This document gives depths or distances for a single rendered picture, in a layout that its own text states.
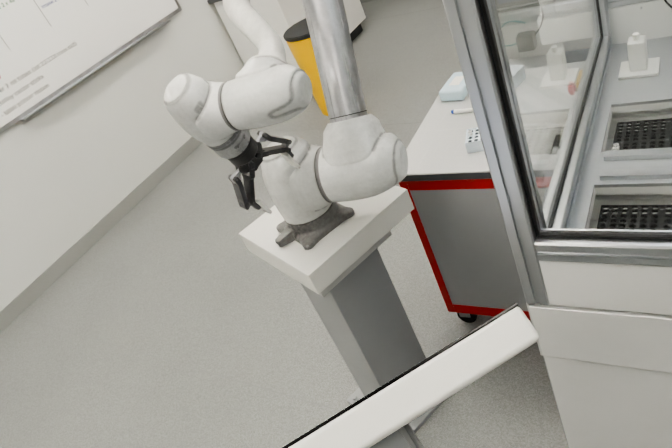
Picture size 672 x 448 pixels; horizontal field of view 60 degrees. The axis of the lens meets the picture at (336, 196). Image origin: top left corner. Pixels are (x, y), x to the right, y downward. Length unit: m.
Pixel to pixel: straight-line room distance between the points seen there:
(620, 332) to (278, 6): 4.07
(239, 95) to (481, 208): 0.98
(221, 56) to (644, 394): 4.49
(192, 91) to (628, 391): 0.98
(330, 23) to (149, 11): 3.38
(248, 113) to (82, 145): 3.25
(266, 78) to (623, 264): 0.68
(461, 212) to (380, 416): 1.26
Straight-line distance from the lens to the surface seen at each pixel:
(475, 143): 1.83
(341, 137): 1.44
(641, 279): 1.00
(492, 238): 1.94
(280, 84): 1.10
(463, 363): 0.72
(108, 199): 4.42
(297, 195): 1.52
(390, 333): 1.90
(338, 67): 1.46
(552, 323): 1.11
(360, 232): 1.57
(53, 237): 4.24
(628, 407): 1.27
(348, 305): 1.73
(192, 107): 1.16
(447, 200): 1.88
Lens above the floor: 1.74
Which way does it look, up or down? 31 degrees down
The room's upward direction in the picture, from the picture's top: 25 degrees counter-clockwise
